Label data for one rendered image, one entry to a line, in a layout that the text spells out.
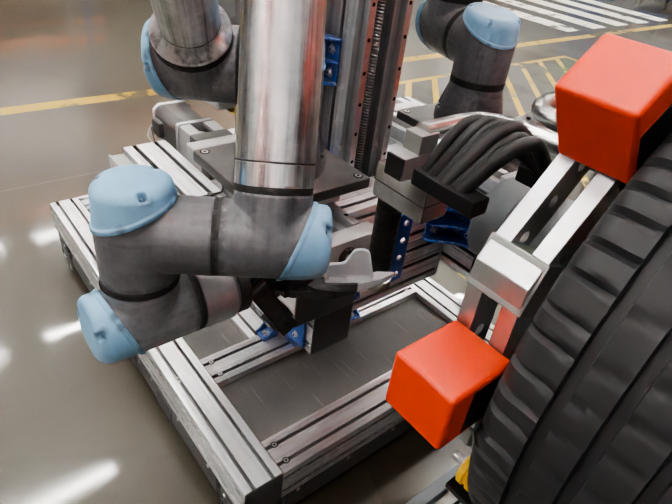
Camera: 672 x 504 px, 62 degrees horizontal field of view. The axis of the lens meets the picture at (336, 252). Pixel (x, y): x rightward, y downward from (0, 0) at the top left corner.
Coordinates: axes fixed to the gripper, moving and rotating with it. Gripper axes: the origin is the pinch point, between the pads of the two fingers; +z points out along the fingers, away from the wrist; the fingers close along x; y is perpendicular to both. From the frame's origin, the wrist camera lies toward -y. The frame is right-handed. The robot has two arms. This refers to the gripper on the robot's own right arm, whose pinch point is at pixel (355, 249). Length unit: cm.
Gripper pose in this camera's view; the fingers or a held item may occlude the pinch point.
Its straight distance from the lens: 76.0
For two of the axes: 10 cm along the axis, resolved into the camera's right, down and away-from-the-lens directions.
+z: 7.7, -2.8, 5.8
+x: -6.3, -4.8, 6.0
